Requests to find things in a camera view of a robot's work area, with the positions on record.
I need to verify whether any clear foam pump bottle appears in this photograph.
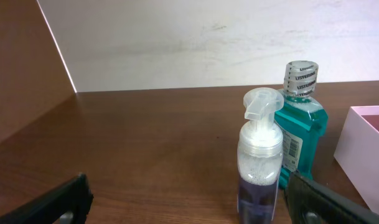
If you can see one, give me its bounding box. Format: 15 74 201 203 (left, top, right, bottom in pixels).
237 88 284 223

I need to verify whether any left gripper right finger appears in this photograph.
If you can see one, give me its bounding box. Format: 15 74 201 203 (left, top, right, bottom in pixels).
284 171 379 224

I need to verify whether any teal mouthwash bottle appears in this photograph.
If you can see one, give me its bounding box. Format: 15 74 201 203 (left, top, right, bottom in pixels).
274 60 329 189

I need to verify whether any white square cardboard box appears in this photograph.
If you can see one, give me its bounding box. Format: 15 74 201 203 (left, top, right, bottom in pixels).
334 106 379 214

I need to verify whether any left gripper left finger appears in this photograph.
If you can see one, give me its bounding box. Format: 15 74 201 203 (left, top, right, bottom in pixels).
0 173 93 224

